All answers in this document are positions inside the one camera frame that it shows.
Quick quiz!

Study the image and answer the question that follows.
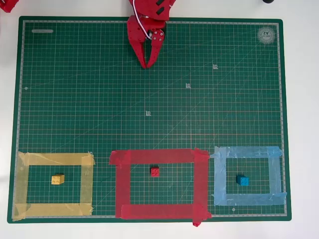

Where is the blue toy brick cube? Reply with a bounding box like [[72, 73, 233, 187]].
[[236, 175, 250, 187]]

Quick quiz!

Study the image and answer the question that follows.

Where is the green cutting mat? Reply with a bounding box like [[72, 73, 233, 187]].
[[6, 16, 292, 224]]

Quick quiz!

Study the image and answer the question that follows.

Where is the red tape square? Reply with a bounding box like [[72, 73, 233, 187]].
[[109, 148, 212, 227]]

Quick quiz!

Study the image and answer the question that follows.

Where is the red leader robot arm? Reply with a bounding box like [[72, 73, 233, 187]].
[[0, 0, 19, 13]]

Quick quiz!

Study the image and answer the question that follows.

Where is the yellow toy brick cube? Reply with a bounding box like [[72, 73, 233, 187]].
[[51, 174, 65, 185]]

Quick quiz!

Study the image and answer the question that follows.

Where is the white servo cable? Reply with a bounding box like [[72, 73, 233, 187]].
[[132, 0, 153, 40]]

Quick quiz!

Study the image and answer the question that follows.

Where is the yellow tape square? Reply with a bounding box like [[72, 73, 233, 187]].
[[12, 151, 96, 222]]

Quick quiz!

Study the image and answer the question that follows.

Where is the blue tape square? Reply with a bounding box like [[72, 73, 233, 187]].
[[210, 145, 288, 206]]

